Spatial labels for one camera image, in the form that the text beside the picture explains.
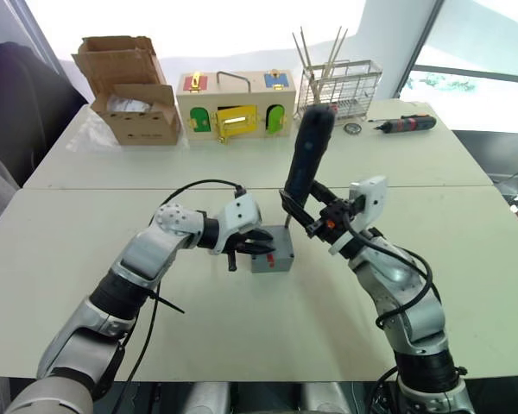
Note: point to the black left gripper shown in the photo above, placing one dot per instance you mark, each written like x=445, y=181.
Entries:
x=237, y=248

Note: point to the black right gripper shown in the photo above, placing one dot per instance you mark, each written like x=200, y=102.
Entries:
x=334, y=213

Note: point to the grey plastic box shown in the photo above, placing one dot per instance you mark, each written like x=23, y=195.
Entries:
x=280, y=246

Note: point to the dark blue electric screwdriver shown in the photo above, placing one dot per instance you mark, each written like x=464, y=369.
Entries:
x=308, y=146

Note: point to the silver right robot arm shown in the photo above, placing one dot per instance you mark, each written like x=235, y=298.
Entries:
x=397, y=276

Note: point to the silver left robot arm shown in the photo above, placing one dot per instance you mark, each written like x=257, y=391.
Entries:
x=142, y=254

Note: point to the red black electric screwdriver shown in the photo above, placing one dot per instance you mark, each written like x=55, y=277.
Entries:
x=410, y=123

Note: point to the wooden lock box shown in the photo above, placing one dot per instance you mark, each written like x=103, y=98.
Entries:
x=237, y=95

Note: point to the brown cardboard box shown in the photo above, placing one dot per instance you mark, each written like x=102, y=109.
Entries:
x=142, y=129

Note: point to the small round metal disc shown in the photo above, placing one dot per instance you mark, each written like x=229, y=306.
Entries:
x=352, y=128

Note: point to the wooden chopstick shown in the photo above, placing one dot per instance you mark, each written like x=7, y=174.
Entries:
x=341, y=45
x=335, y=47
x=307, y=60
x=301, y=54

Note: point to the silver rounded shape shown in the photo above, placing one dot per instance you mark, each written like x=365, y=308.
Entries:
x=207, y=399
x=324, y=399

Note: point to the white plastic wrap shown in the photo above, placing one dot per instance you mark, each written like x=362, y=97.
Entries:
x=127, y=104

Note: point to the clear plastic bag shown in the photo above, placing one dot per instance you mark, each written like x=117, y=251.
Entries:
x=90, y=136

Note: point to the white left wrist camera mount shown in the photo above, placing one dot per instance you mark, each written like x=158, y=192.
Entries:
x=241, y=215

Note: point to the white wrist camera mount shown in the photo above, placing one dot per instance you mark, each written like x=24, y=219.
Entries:
x=241, y=215
x=373, y=202

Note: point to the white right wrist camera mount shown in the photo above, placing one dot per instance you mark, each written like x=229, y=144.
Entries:
x=373, y=202

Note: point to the dark window frame bar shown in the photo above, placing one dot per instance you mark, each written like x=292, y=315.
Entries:
x=475, y=72

